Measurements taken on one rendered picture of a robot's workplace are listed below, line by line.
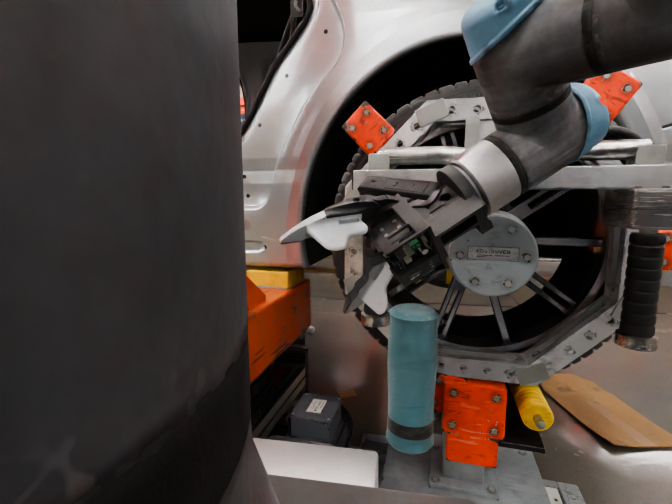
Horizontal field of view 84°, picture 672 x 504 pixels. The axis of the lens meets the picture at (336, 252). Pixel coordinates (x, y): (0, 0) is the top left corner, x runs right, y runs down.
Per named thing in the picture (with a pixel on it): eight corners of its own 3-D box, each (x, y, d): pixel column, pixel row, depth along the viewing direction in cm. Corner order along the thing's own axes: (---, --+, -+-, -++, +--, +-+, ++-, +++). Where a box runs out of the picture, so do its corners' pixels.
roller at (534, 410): (523, 372, 99) (525, 351, 98) (556, 441, 71) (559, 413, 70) (499, 370, 101) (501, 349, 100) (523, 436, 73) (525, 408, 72)
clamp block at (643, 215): (641, 225, 53) (645, 187, 53) (680, 230, 45) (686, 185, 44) (600, 224, 55) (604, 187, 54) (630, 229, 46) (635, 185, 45)
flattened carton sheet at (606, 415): (585, 378, 197) (586, 372, 197) (688, 447, 143) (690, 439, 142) (530, 380, 196) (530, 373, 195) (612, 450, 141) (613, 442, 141)
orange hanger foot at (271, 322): (312, 325, 124) (311, 221, 119) (226, 411, 74) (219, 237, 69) (266, 321, 129) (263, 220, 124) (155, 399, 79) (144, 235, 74)
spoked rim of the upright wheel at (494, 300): (526, 349, 102) (611, 167, 91) (550, 391, 80) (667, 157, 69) (354, 282, 112) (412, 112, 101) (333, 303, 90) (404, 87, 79)
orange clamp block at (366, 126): (400, 137, 80) (371, 108, 81) (396, 131, 72) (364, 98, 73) (377, 162, 82) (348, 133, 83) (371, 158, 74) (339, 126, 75)
